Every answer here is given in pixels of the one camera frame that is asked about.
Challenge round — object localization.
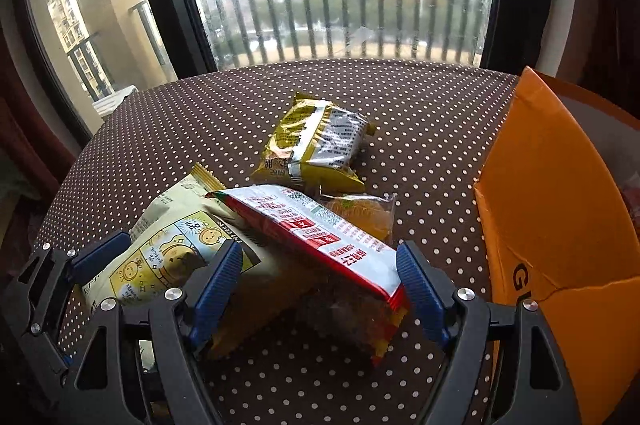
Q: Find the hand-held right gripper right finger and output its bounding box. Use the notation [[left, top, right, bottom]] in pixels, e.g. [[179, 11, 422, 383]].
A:
[[395, 241, 583, 425]]

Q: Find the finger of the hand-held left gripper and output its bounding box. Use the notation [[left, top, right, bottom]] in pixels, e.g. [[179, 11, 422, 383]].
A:
[[7, 231, 132, 378]]

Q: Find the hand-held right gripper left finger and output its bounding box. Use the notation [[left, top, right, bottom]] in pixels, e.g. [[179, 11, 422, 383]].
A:
[[64, 239, 246, 425]]

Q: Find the pale cartoon snack packet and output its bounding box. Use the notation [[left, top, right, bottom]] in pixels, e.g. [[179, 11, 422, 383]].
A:
[[80, 162, 311, 361]]

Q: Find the clear orange pastry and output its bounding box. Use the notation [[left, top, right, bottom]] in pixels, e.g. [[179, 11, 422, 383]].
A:
[[317, 192, 398, 243]]

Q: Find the red white snack packet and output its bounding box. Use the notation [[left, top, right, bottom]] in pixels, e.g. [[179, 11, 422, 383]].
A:
[[205, 184, 411, 368]]

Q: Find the orange cardboard box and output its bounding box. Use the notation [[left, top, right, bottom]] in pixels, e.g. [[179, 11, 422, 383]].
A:
[[472, 66, 640, 425]]

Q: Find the yellow silver snack packet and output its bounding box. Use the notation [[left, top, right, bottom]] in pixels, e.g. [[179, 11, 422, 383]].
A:
[[249, 91, 377, 193]]

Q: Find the dark brown curtain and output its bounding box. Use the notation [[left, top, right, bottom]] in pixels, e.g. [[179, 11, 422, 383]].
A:
[[570, 0, 640, 126], [0, 20, 81, 226]]

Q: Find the white air conditioner unit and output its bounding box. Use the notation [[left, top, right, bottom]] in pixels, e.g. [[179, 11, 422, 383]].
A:
[[92, 85, 138, 121]]

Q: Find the brown polka dot tablecloth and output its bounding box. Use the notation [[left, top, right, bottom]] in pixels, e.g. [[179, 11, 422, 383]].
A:
[[32, 58, 523, 425]]

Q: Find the beige apartment building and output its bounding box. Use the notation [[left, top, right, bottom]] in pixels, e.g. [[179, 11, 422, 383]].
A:
[[45, 0, 113, 101]]

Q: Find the black window frame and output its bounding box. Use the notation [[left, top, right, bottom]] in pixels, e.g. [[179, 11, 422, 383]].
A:
[[10, 0, 543, 136]]

